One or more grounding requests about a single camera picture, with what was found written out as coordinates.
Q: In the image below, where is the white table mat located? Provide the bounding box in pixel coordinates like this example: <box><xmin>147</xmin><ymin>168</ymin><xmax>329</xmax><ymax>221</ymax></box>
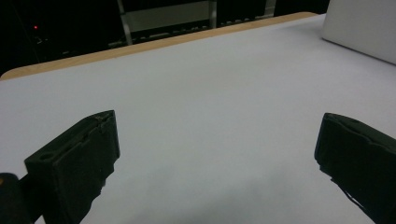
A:
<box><xmin>0</xmin><ymin>13</ymin><xmax>396</xmax><ymax>224</ymax></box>

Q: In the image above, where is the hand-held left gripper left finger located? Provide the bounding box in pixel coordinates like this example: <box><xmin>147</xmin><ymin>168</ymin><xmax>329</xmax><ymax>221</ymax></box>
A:
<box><xmin>23</xmin><ymin>109</ymin><xmax>121</xmax><ymax>224</ymax></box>

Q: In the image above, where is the white plastic tray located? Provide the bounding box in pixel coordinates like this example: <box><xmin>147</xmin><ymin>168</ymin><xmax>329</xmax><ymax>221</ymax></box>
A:
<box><xmin>321</xmin><ymin>0</ymin><xmax>396</xmax><ymax>66</ymax></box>

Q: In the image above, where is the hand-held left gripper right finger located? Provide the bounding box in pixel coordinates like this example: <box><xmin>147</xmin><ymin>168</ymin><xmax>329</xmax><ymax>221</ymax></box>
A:
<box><xmin>313</xmin><ymin>112</ymin><xmax>396</xmax><ymax>224</ymax></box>

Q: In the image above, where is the white metal stand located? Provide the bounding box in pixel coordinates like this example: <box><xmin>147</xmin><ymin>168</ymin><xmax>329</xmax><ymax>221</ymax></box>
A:
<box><xmin>116</xmin><ymin>0</ymin><xmax>219</xmax><ymax>47</ymax></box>

